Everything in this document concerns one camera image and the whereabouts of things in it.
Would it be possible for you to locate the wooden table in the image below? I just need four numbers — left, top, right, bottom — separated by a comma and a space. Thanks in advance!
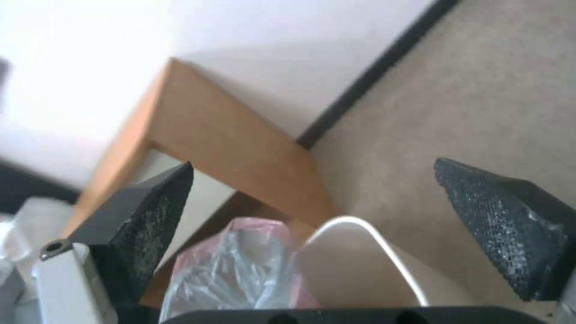
58, 56, 338, 308

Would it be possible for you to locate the clear plastic bin liner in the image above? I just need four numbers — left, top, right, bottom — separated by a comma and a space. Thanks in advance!
157, 219, 302, 321

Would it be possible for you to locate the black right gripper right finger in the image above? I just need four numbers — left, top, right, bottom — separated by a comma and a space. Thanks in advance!
433, 157, 576, 302

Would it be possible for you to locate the pink trash can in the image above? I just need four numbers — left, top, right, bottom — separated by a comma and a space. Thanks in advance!
171, 217, 321, 310

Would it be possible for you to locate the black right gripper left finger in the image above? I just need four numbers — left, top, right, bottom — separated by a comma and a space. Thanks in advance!
30, 161, 195, 324

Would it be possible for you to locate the black baseboard strip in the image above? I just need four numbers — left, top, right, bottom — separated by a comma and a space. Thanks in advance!
296, 0, 461, 149

